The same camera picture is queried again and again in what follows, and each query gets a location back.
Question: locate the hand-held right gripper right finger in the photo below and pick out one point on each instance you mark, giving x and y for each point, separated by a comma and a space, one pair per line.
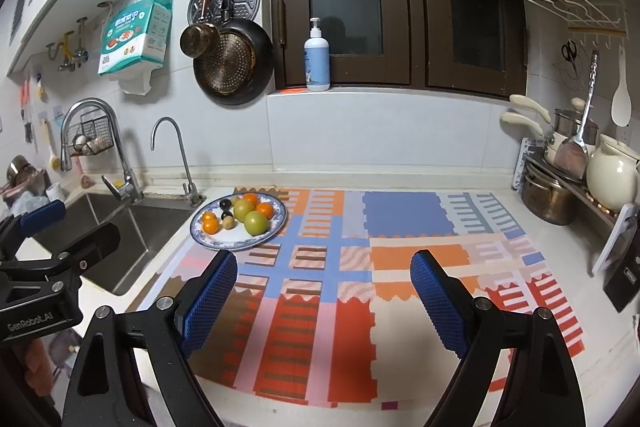
435, 302

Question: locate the slim gooseneck faucet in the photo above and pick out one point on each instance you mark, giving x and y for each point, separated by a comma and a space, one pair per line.
192, 197

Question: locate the green round fruit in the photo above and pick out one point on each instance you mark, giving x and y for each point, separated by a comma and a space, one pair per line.
242, 207
255, 223

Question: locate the steel spatula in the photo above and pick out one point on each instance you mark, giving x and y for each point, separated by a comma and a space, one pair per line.
572, 159

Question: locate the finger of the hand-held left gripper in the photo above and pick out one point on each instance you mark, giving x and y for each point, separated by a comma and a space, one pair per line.
95, 242
42, 212

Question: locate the white cup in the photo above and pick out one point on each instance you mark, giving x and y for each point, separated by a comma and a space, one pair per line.
56, 193

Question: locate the white and blue pump bottle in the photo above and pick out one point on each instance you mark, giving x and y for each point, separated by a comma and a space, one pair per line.
317, 62

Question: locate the large steel pot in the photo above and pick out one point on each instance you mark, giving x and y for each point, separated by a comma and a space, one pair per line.
550, 197

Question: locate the green and white tissue pack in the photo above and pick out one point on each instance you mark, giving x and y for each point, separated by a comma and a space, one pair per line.
135, 32

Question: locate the stainless steel sink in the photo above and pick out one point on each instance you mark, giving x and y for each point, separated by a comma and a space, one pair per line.
125, 232

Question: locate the black box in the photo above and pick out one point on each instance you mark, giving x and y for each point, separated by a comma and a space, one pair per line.
625, 284

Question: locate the person's left hand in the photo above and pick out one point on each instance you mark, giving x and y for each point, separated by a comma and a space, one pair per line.
40, 367

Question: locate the dark purple fruit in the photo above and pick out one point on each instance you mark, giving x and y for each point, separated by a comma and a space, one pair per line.
225, 205
228, 215

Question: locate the blue and white patterned plate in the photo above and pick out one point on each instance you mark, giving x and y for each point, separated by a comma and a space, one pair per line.
235, 239

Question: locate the chrome pull-down faucet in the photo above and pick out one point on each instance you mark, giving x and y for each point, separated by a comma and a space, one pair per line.
127, 184

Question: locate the small yellow-brown fruit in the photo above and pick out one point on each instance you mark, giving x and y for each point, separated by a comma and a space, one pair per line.
229, 223

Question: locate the yellow dish brush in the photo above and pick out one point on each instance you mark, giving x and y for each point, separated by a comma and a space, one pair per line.
62, 162

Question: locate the white rice paddle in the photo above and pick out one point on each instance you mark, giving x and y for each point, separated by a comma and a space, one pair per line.
621, 102

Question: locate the dark frying pan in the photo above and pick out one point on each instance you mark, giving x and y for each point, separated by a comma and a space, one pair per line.
232, 67

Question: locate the colourful patterned mat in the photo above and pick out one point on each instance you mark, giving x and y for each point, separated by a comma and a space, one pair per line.
400, 217

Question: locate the steel pot with lid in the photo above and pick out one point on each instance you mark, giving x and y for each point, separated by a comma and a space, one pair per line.
567, 127

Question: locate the white dish rack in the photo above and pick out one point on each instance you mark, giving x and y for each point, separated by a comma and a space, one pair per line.
617, 232

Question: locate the black scissors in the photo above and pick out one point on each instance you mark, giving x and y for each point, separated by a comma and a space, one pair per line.
570, 54

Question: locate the dark pot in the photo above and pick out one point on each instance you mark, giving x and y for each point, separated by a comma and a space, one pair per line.
25, 177

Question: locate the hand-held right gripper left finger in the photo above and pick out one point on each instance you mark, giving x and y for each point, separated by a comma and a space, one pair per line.
210, 307

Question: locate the small copper pan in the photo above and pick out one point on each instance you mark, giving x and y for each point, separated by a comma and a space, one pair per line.
200, 39

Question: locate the cream ceramic jug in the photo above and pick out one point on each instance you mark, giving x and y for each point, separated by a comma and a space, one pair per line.
612, 177

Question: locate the small orange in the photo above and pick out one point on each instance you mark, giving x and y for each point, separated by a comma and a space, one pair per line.
250, 198
212, 228
209, 217
265, 210

